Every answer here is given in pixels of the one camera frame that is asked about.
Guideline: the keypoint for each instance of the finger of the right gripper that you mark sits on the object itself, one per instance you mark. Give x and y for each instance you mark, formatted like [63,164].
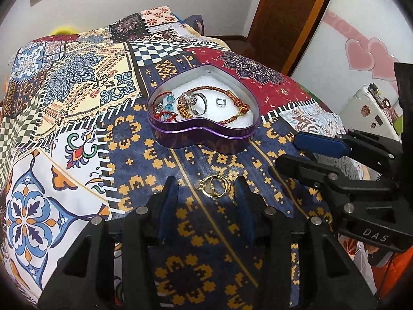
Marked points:
[309,172]
[322,145]

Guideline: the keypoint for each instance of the colourful patchwork bedspread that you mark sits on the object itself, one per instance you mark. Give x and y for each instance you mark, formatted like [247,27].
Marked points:
[76,143]

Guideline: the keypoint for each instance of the silver bangle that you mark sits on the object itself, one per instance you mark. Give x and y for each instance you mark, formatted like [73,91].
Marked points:
[196,102]

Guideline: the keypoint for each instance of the yellow plastic hoop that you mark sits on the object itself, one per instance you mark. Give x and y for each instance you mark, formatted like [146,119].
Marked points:
[64,30]

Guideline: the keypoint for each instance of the purple heart-shaped tin box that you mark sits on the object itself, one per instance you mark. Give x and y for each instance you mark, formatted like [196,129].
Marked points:
[231,120]

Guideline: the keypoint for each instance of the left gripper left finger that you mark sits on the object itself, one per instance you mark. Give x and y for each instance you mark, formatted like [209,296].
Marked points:
[84,277]

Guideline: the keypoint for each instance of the brown wooden door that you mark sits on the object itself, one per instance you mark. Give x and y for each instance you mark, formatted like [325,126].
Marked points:
[280,31]

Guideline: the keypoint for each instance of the white wardrobe with pink hearts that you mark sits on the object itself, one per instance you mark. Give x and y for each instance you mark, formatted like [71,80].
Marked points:
[356,44]

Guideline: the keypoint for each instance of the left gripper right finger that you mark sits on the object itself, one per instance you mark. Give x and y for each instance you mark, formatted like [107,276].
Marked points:
[328,277]

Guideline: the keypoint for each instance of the dark blue backpack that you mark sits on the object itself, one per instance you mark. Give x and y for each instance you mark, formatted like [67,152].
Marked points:
[196,22]

